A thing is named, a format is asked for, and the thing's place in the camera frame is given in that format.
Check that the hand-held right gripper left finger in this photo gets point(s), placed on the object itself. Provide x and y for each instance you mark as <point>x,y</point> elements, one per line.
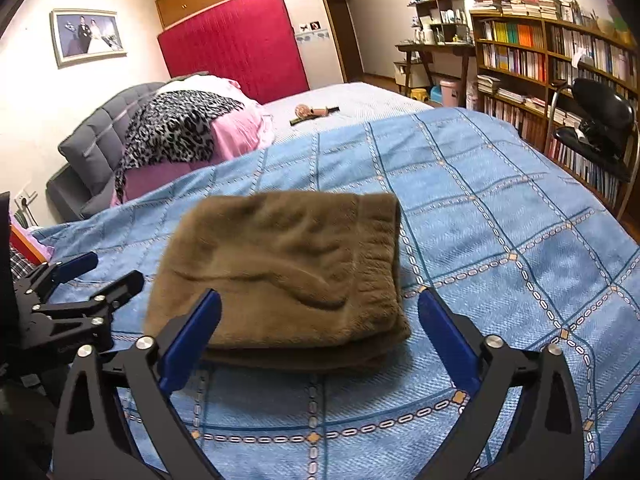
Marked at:
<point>192,345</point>

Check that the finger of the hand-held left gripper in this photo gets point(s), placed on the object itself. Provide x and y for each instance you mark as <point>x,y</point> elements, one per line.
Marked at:
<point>120,287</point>
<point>75,263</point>

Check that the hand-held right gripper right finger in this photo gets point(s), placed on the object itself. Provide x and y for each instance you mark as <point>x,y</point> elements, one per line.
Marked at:
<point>450,345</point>

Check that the brown fleece pants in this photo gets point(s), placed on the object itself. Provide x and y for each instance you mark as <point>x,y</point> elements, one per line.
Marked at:
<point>280,270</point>

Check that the plaid cloth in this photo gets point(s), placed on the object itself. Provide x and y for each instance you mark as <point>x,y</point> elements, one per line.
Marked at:
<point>20,260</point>

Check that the blue patterned quilt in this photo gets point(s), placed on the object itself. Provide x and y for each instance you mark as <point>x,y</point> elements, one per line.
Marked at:
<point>500,235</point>

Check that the grey padded headboard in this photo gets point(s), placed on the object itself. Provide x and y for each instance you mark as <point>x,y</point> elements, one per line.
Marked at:
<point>95,135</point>

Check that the leopard print cloth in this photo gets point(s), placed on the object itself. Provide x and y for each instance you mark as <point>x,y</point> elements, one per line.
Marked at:
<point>170,130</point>

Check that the pink pillow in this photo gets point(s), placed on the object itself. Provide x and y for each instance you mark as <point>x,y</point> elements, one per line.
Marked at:
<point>240,132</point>

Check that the framed wedding photo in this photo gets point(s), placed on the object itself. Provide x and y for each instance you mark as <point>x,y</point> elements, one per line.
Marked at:
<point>87,35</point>

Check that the blue plastic stool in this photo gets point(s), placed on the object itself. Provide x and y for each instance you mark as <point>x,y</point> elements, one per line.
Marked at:
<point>436,95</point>

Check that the pink plastic bin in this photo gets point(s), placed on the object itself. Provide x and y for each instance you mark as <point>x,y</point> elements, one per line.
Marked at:
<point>452,92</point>

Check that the yellow plastic stool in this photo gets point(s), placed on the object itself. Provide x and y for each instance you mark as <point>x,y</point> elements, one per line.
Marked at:
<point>420,94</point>

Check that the brown hair brush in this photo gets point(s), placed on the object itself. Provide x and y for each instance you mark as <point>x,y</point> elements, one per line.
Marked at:
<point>310,112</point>

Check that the pale striped bed sheet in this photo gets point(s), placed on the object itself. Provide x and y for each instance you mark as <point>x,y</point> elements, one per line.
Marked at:
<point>360,102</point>

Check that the stack of books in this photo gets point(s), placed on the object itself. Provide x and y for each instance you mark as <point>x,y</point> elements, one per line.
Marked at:
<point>487,85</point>
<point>520,4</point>

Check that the red padded panel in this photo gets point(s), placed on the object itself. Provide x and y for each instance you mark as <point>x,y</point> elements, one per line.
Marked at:
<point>235,45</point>

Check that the white storage box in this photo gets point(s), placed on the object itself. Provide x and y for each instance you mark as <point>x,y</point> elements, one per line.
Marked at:
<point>402,74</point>

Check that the black office chair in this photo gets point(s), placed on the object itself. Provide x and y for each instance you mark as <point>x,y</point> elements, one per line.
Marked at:
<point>600,110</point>

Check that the wooden bookshelf with books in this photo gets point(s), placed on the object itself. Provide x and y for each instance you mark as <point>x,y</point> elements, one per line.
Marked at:
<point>520,60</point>

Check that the wooden desk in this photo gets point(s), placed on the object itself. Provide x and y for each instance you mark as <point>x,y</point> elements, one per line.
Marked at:
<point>435,49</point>

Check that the white wardrobe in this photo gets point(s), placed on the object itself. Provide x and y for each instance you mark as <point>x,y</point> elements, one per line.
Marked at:
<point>320,60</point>

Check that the small wooden shelf unit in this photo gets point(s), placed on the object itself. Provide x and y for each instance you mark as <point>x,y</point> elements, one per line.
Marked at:
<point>440,15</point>

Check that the yellow green ornament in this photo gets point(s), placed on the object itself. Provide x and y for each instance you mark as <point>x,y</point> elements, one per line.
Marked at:
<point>617,27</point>

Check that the white wall socket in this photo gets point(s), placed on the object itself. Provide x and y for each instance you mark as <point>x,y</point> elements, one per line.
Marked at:
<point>25,198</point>

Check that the brown wooden door frame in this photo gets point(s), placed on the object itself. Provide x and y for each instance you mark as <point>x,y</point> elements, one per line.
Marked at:
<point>352,40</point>

